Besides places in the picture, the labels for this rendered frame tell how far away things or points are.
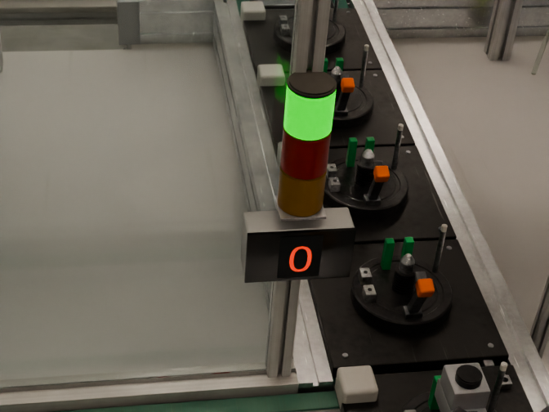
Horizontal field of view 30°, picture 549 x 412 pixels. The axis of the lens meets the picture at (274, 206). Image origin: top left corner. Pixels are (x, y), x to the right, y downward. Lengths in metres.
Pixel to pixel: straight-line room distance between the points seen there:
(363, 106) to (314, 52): 0.77
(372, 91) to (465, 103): 0.28
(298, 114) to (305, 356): 0.44
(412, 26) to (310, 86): 1.28
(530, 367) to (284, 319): 0.35
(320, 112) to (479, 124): 1.04
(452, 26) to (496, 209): 0.61
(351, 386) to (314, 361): 0.08
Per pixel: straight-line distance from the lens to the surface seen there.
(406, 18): 2.27
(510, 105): 2.12
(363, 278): 1.42
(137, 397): 1.32
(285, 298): 1.25
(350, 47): 2.01
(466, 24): 2.32
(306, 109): 1.02
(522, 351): 1.44
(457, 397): 1.19
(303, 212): 1.10
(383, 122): 1.80
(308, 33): 1.02
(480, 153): 1.96
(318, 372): 1.35
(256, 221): 1.12
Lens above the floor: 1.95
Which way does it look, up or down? 39 degrees down
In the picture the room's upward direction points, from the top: 5 degrees clockwise
